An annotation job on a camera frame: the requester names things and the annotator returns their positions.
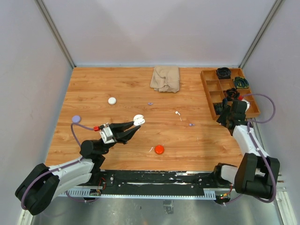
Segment wooden compartment tray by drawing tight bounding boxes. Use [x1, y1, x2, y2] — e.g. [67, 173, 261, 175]
[201, 68, 260, 120]

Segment black orange rolled sock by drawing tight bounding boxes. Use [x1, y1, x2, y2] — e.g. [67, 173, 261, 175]
[224, 88, 240, 101]

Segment beige cloth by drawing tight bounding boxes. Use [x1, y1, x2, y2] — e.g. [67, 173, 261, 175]
[150, 66, 180, 93]

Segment dark green rolled sock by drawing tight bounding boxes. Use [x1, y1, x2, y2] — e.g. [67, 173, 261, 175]
[213, 97, 228, 115]

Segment purple charging case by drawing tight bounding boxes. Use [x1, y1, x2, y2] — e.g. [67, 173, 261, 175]
[72, 115, 82, 123]

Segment white charging case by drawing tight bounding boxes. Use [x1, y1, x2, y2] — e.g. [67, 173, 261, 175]
[133, 114, 145, 126]
[108, 97, 117, 105]

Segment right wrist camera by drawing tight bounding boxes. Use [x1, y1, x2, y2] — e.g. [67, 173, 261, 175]
[241, 99, 251, 113]

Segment blue yellow rolled sock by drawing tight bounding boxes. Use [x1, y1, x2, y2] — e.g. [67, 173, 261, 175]
[233, 76, 249, 89]

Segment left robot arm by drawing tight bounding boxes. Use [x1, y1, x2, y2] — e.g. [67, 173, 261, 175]
[15, 121, 141, 216]

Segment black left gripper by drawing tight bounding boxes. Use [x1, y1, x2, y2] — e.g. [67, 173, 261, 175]
[98, 120, 141, 155]

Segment orange earbud charging case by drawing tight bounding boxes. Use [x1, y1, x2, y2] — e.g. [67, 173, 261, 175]
[154, 145, 165, 155]

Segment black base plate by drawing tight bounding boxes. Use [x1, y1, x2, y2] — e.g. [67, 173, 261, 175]
[79, 170, 231, 199]

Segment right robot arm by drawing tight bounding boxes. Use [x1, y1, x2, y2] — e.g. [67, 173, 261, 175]
[212, 99, 280, 203]

